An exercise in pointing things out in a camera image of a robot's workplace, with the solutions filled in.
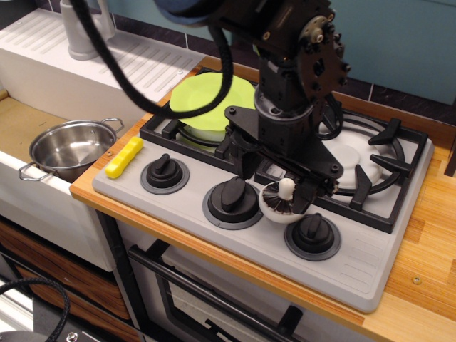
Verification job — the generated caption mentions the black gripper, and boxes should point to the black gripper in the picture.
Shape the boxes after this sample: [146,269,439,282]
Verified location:
[225,95,343,214]

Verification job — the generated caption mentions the white toy mushroom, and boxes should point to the white toy mushroom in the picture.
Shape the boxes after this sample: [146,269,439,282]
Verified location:
[259,178,304,224]

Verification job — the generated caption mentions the yellow toy fry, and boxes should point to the yellow toy fry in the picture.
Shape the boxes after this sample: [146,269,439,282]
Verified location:
[105,137,144,179]

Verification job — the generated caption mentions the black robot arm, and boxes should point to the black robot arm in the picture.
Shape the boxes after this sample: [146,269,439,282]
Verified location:
[157,1,351,214]

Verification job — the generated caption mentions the lime green plate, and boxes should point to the lime green plate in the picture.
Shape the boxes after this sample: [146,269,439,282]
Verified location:
[170,72,255,131]

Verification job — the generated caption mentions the stainless steel pot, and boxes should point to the stainless steel pot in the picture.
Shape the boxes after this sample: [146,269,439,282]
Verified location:
[19,118,124,183]

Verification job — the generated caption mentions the black middle stove knob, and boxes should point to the black middle stove knob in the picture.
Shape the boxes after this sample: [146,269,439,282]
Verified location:
[202,177,263,230]

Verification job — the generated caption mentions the black stove knob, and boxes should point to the black stove knob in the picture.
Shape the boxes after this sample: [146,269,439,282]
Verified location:
[140,153,190,195]
[284,213,342,261]
[202,177,263,230]

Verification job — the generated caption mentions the black right stove knob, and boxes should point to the black right stove knob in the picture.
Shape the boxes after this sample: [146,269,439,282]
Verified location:
[284,213,342,261]

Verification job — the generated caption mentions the grey toy stove top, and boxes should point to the grey toy stove top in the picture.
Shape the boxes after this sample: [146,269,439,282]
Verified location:
[93,139,434,313]

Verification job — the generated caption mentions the black right burner grate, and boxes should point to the black right burner grate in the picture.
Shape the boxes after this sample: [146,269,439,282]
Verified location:
[254,103,430,234]

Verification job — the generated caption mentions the black burner grate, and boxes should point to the black burner grate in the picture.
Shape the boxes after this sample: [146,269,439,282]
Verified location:
[254,103,430,234]
[139,66,261,179]

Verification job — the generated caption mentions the black left stove knob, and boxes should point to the black left stove knob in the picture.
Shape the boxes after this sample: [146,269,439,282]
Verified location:
[140,153,190,195]

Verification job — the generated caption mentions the black left burner grate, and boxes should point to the black left burner grate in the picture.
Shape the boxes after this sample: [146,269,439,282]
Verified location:
[139,66,261,179]

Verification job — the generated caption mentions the wooden drawer fronts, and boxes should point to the wooden drawer fronts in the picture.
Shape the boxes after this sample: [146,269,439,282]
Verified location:
[1,217,140,341]

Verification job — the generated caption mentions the grey toy faucet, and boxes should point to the grey toy faucet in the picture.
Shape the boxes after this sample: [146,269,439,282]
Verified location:
[60,0,115,61]

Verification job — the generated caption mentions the black braided cable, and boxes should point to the black braided cable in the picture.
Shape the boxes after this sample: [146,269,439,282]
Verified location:
[69,0,234,120]

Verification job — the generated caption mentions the oven door with handle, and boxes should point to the oven door with handle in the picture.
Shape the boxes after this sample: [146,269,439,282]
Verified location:
[128,239,307,342]

